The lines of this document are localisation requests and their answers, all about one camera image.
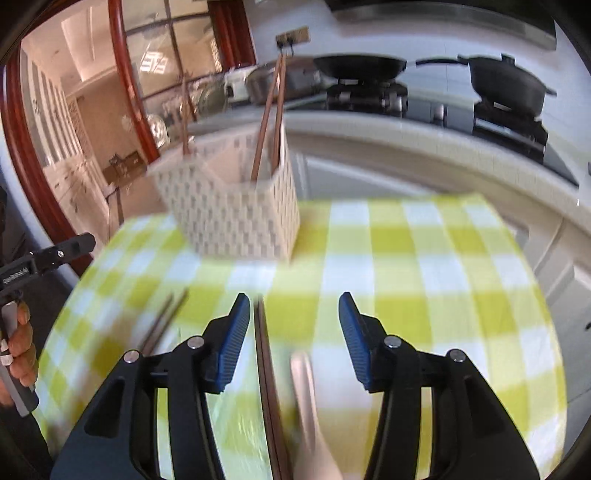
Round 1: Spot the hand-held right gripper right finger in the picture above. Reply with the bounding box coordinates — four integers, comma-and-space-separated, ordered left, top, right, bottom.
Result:
338, 291, 541, 480

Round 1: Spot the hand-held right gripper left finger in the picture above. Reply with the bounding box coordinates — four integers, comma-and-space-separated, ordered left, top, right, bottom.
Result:
48, 292, 252, 480

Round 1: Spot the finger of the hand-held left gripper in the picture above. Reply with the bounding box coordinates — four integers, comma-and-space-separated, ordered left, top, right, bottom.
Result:
32, 233, 97, 274

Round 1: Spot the white spoon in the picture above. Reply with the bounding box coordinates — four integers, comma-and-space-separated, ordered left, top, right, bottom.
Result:
290, 351, 345, 480

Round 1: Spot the white plastic utensil basket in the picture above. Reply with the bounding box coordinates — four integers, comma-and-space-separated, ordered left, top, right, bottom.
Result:
147, 124, 302, 264

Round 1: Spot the person's left hand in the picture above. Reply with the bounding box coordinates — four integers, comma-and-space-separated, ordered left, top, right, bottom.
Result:
7, 302, 38, 389

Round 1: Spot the green checked tablecloth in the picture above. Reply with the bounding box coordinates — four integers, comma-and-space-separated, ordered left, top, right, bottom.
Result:
34, 194, 568, 480

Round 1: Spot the white tall display cabinet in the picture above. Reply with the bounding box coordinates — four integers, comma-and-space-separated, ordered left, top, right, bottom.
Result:
23, 51, 114, 232

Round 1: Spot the wooden sliding glass door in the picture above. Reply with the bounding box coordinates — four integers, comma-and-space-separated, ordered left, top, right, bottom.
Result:
108, 0, 257, 162

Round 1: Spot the white rice cooker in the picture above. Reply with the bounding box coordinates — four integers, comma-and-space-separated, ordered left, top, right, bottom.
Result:
224, 69, 252, 102

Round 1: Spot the black glass gas stove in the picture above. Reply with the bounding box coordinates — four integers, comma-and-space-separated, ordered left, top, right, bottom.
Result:
323, 78, 580, 185

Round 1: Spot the silver rice cooker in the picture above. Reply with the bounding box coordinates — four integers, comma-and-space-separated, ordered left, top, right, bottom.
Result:
245, 58, 324, 100

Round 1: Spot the black wok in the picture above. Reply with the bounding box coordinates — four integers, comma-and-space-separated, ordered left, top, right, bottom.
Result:
314, 53, 467, 80

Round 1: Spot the black pot with lid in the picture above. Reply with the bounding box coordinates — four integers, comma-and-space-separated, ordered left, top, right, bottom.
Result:
457, 53, 557, 116

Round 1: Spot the black range hood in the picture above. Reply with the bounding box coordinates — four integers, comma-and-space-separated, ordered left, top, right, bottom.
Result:
323, 0, 557, 49

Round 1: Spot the red wooden door frame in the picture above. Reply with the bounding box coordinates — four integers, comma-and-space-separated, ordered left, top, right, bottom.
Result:
4, 58, 95, 280

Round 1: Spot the gold wall outlet with plugs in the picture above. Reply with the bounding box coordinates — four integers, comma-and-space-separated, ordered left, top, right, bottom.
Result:
276, 28, 309, 46

